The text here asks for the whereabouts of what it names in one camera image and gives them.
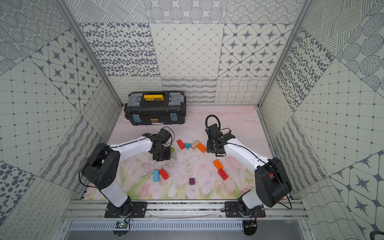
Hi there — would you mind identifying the natural wooden block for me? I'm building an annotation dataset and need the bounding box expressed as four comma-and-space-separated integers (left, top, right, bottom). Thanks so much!
191, 140, 200, 150

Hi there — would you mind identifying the red block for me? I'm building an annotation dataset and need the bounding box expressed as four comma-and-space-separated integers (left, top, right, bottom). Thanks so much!
218, 169, 229, 181
177, 140, 186, 150
159, 169, 169, 181

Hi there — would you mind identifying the orange block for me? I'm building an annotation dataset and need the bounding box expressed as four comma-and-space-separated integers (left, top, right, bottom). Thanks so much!
197, 143, 207, 153
214, 160, 223, 171

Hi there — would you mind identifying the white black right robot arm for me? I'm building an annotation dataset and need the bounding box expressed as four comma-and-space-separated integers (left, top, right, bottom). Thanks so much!
206, 124, 292, 216

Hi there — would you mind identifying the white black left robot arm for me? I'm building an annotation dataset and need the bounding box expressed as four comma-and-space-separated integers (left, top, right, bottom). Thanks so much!
80, 129, 173, 208

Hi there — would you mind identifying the light blue block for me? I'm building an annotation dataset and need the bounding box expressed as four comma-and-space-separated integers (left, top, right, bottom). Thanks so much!
153, 170, 160, 183

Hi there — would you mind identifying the teal triangle block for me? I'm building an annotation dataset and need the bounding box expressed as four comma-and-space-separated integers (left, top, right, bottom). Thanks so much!
184, 143, 192, 149

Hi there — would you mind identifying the black plastic toolbox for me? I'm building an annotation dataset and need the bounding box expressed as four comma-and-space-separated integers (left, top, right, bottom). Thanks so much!
124, 91, 186, 126

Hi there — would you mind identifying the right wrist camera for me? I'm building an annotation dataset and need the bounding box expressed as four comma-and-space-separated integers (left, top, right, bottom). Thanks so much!
207, 124, 223, 140

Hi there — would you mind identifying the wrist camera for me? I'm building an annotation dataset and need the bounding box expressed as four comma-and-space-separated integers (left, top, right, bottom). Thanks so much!
207, 124, 223, 140
157, 128, 172, 145

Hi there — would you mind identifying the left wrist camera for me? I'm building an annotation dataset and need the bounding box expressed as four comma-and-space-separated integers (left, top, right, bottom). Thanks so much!
157, 128, 172, 145

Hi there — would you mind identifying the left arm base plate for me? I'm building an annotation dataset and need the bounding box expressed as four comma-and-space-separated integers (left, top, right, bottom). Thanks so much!
105, 202, 148, 218

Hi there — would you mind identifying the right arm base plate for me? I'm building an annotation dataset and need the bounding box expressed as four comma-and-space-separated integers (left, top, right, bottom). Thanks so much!
221, 202, 266, 218

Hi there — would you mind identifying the aluminium rail frame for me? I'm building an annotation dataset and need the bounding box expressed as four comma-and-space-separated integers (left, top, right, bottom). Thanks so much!
63, 200, 309, 221

